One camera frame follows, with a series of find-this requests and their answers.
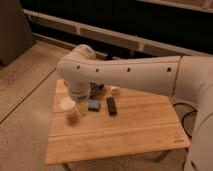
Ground black remote control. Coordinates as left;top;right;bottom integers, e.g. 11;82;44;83
107;97;117;115

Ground small white bowl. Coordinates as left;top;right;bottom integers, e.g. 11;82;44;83
110;86;120;93

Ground grey cabinet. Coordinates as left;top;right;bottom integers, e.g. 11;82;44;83
0;0;36;66

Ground black bowl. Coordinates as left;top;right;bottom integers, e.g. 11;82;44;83
90;83;104;96

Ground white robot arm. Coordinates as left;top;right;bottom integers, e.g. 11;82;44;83
57;44;213;171

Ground white window rail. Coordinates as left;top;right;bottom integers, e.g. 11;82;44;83
23;9;208;56

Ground black floor cables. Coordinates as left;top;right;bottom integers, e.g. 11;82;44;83
171;101;199;140

